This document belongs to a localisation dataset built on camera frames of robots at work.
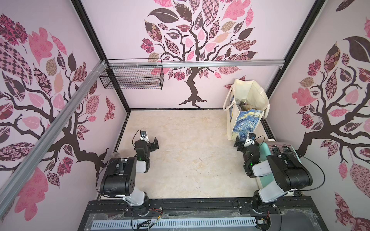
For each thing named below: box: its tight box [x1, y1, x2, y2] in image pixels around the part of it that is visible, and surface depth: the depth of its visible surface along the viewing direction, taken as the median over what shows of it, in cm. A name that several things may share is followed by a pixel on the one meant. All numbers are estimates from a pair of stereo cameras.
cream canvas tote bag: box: [223, 78, 271, 142], surface depth 97 cm
